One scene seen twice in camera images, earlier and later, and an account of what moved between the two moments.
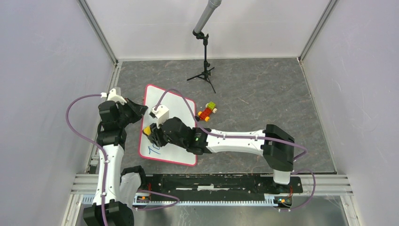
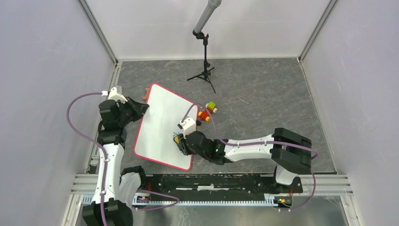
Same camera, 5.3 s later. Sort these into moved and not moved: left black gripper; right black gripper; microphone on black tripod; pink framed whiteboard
Moved: right black gripper
Not moved: microphone on black tripod; left black gripper; pink framed whiteboard
